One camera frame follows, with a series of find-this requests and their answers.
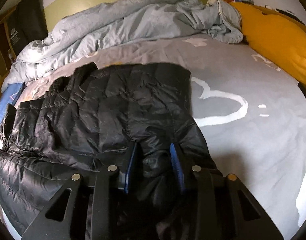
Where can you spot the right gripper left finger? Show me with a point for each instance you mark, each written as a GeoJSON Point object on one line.
{"type": "Point", "coordinates": [82, 199]}

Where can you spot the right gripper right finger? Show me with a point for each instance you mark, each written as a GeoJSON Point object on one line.
{"type": "Point", "coordinates": [218, 207]}

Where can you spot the black puffer jacket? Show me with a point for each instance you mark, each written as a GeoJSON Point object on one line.
{"type": "Point", "coordinates": [90, 119]}

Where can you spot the grey heart print bedsheet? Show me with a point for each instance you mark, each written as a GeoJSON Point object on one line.
{"type": "Point", "coordinates": [251, 113]}

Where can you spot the blue patterned pillow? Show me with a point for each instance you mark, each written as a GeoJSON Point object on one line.
{"type": "Point", "coordinates": [10, 96]}

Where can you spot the mustard yellow pillow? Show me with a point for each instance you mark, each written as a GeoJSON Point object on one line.
{"type": "Point", "coordinates": [278, 39]}

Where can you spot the black hanging garment bag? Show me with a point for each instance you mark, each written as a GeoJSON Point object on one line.
{"type": "Point", "coordinates": [26, 24]}

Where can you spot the light blue rumpled duvet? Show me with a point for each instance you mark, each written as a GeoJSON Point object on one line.
{"type": "Point", "coordinates": [124, 21]}

